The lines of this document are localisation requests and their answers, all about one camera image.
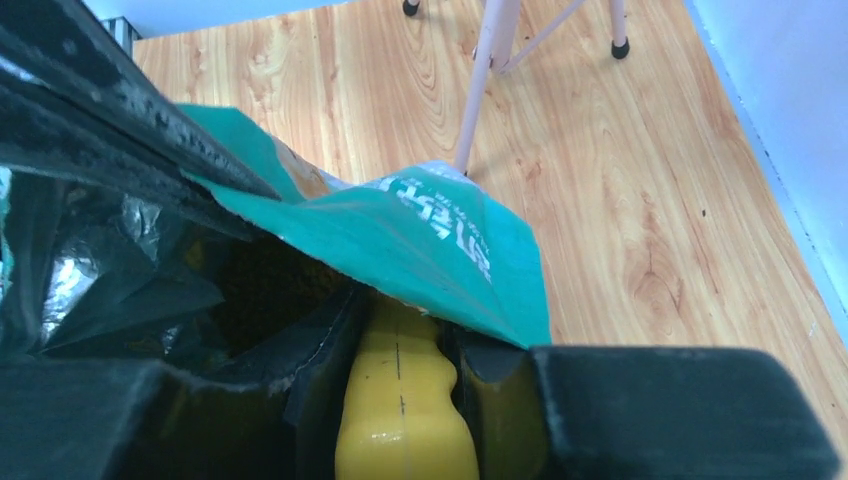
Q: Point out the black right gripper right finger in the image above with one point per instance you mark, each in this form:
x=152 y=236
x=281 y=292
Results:
x=634 y=412

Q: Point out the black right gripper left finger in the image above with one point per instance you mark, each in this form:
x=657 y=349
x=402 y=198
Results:
x=272 y=413

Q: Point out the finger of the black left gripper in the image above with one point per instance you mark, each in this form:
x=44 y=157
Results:
x=42 y=134
x=63 y=44

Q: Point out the yellow plastic scoop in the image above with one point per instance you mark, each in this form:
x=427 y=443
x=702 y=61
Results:
x=399 y=421

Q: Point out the pink music stand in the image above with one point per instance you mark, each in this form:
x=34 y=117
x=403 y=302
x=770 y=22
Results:
x=493 y=53

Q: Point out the aluminium frame rail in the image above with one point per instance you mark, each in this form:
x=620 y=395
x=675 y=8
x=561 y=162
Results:
x=123 y=33

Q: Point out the green pet food bag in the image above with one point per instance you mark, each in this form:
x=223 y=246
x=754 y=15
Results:
x=81 y=262

